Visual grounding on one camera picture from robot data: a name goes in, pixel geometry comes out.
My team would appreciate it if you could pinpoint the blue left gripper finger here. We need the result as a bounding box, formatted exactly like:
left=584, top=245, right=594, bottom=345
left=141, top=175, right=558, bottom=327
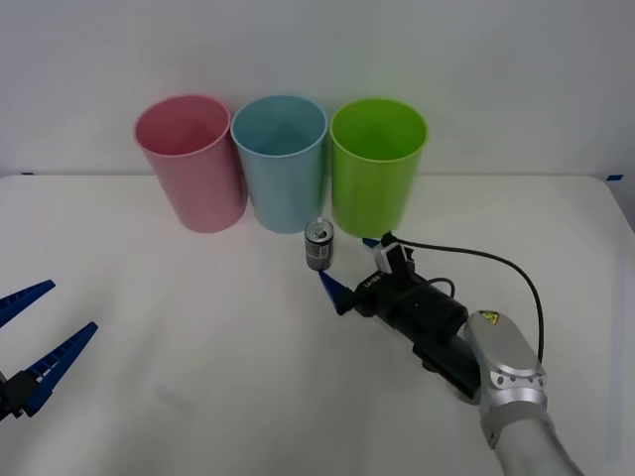
left=0, top=280, right=57, bottom=328
left=5, top=320, right=99, bottom=420

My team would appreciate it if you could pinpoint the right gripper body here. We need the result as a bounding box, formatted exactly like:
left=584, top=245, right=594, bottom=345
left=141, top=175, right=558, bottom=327
left=349, top=269, right=421, bottom=321

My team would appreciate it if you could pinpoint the green plastic bin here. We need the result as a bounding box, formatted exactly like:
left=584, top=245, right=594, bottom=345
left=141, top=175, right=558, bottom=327
left=328, top=97, right=429, bottom=239

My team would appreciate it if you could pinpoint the pale blue plastic bin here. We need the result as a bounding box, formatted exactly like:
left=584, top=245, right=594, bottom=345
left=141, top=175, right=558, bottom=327
left=229, top=94, right=329, bottom=235

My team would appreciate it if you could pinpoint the pink plastic bin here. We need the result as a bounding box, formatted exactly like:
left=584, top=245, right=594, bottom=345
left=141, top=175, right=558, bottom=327
left=133, top=94, right=248, bottom=234

